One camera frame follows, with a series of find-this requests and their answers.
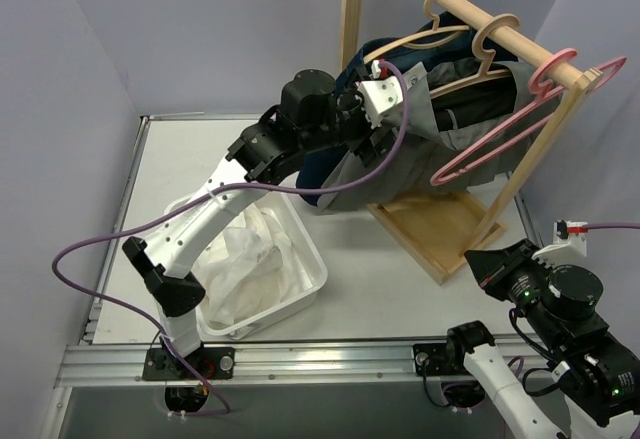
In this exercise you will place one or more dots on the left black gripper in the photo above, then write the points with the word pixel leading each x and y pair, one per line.
pixel 375 140

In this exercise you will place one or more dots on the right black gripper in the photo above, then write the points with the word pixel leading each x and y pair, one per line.
pixel 500 275

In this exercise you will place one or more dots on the grey pleated skirt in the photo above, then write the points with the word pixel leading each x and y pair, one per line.
pixel 440 129

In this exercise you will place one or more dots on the beige hanger front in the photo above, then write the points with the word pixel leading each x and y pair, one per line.
pixel 485 55

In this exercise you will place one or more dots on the beige hanger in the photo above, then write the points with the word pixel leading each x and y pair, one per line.
pixel 485 55
pixel 436 35

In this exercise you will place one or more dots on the white pleated skirt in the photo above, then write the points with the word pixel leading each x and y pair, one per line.
pixel 250 267

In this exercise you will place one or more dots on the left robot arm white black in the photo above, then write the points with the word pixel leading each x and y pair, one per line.
pixel 311 115

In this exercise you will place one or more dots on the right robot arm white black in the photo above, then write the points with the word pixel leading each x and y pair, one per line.
pixel 595 388

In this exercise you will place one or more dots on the dark blue denim skirt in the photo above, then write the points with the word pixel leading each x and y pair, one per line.
pixel 318 165

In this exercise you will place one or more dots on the beige hanger rear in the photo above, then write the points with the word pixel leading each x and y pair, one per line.
pixel 436 35

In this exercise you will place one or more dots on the wooden clothes rack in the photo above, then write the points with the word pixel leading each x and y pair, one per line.
pixel 437 230

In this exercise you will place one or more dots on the white plastic basket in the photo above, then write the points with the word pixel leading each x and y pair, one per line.
pixel 311 264

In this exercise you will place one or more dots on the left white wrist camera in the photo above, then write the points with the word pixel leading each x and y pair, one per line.
pixel 381 93

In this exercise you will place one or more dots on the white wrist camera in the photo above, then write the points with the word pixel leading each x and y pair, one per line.
pixel 569 244
pixel 381 93

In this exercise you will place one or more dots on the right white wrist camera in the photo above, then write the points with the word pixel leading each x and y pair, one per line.
pixel 569 244

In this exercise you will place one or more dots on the aluminium mounting rail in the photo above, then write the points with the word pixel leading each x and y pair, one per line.
pixel 254 364

